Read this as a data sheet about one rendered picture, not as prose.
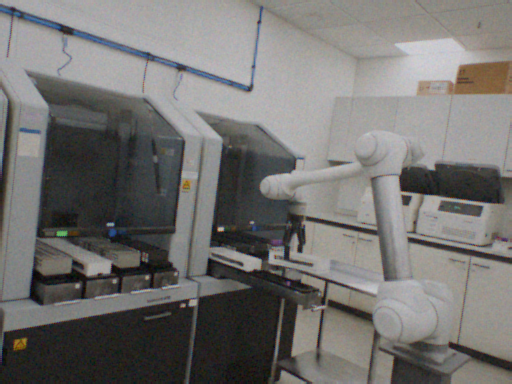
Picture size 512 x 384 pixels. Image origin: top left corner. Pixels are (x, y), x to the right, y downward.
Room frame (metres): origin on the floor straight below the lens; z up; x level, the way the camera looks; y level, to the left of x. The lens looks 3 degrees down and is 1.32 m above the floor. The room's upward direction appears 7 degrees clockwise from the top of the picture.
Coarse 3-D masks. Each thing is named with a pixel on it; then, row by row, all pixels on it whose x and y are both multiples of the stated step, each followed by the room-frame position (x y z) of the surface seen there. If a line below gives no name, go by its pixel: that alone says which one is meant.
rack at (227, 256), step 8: (216, 248) 2.33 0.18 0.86; (208, 256) 2.30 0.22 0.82; (216, 256) 2.31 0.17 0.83; (224, 256) 2.33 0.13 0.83; (232, 256) 2.19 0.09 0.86; (240, 256) 2.21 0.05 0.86; (248, 256) 2.23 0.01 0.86; (232, 264) 2.18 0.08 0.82; (240, 264) 2.27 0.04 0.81; (248, 264) 2.12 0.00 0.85; (256, 264) 2.16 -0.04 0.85
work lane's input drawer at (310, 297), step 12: (216, 264) 2.23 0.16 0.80; (228, 264) 2.20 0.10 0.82; (228, 276) 2.17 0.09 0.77; (240, 276) 2.12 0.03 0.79; (252, 276) 2.07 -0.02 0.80; (264, 276) 2.11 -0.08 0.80; (276, 276) 2.12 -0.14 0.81; (264, 288) 2.01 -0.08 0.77; (276, 288) 1.97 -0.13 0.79; (288, 288) 1.94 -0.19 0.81; (300, 288) 1.98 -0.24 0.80; (312, 288) 1.95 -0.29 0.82; (288, 300) 1.92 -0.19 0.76; (300, 300) 1.88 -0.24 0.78; (312, 300) 1.92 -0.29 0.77
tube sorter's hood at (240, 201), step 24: (216, 120) 2.57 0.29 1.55; (240, 144) 2.40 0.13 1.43; (264, 144) 2.63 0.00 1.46; (240, 168) 2.35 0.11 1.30; (264, 168) 2.49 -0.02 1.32; (288, 168) 2.65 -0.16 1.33; (240, 192) 2.36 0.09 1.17; (216, 216) 2.25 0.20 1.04; (240, 216) 2.38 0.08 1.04; (264, 216) 2.53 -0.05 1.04; (288, 216) 2.69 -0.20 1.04
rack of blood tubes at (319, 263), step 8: (272, 256) 2.19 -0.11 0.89; (296, 256) 2.10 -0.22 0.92; (304, 256) 2.11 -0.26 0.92; (312, 256) 2.13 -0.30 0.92; (280, 264) 2.15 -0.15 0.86; (288, 264) 2.12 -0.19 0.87; (296, 264) 2.09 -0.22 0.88; (304, 264) 2.18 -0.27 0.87; (312, 264) 2.15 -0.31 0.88; (320, 264) 2.02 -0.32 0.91; (328, 264) 2.07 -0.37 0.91; (312, 272) 2.03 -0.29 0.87; (320, 272) 2.02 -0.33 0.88; (328, 272) 2.08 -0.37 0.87
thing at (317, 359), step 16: (304, 272) 2.27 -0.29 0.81; (336, 272) 2.33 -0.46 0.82; (352, 272) 2.38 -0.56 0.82; (368, 272) 2.44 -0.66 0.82; (352, 288) 2.08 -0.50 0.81; (368, 288) 2.07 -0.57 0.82; (320, 320) 2.68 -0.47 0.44; (320, 336) 2.67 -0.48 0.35; (272, 352) 2.37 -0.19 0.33; (304, 352) 2.56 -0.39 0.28; (320, 352) 2.59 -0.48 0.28; (272, 368) 2.36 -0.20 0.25; (288, 368) 2.32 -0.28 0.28; (304, 368) 2.35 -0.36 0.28; (320, 368) 2.38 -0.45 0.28; (336, 368) 2.40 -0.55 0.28; (352, 368) 2.43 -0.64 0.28
